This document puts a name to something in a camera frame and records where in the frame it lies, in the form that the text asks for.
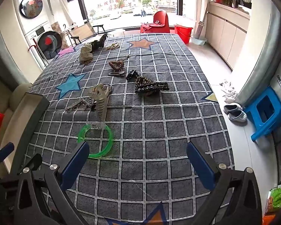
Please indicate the white low cabinet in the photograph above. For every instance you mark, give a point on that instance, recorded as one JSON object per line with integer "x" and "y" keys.
{"x": 227, "y": 32}

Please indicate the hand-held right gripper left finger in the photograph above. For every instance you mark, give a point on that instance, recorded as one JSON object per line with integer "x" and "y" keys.
{"x": 76, "y": 161}

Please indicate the grey checkered star cloth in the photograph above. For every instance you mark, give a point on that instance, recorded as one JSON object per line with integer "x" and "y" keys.
{"x": 154, "y": 133}

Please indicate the white dryer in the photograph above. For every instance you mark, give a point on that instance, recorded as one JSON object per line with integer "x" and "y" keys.
{"x": 30, "y": 5}

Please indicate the silver shoe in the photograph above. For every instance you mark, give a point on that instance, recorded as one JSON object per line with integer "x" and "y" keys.
{"x": 233, "y": 107}
{"x": 237, "y": 116}

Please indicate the folding chair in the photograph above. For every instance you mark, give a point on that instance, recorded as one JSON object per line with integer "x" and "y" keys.
{"x": 84, "y": 31}

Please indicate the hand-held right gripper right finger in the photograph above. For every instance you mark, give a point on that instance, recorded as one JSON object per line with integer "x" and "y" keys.
{"x": 200, "y": 166}

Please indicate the grey curtain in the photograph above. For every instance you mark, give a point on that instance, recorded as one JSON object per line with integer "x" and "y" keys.
{"x": 260, "y": 63}

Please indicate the blue plastic stool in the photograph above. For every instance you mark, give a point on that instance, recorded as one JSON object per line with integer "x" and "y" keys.
{"x": 255, "y": 112}

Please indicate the white cloth pile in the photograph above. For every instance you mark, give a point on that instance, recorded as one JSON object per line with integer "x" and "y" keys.
{"x": 229, "y": 91}

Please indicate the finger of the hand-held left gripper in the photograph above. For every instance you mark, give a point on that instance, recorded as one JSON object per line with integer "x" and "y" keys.
{"x": 5, "y": 150}
{"x": 34, "y": 161}

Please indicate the red bucket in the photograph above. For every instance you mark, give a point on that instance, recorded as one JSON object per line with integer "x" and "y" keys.
{"x": 183, "y": 34}

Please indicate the flat brown barrette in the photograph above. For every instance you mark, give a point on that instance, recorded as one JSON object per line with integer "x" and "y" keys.
{"x": 117, "y": 73}

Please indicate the small black hair clip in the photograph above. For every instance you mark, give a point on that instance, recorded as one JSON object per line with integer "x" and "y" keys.
{"x": 131, "y": 74}

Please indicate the green bangle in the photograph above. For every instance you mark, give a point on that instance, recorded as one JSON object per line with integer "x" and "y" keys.
{"x": 111, "y": 137}

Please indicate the red plastic chair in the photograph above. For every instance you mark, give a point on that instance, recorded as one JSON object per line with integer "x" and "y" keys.
{"x": 160, "y": 18}

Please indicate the pale blue basin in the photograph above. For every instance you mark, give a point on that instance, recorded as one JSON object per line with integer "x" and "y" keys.
{"x": 199, "y": 41}

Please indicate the beige sofa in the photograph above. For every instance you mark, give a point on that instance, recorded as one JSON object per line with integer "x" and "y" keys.
{"x": 16, "y": 93}

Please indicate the white washing machine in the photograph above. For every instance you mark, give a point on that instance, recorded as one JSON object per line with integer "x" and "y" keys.
{"x": 49, "y": 43}

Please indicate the black studded hair clip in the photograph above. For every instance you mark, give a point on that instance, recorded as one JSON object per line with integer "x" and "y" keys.
{"x": 160, "y": 85}

